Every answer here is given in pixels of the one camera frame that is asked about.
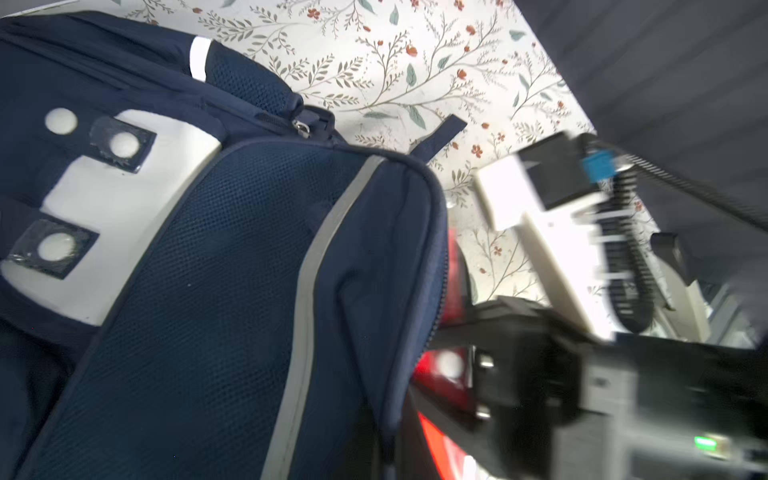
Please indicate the navy blue student backpack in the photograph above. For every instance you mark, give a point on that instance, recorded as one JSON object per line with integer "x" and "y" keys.
{"x": 200, "y": 278}

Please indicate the red card packet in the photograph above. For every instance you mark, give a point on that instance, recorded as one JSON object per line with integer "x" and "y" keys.
{"x": 447, "y": 374}

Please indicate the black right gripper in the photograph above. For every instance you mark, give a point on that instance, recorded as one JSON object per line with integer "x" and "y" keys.
{"x": 546, "y": 400}

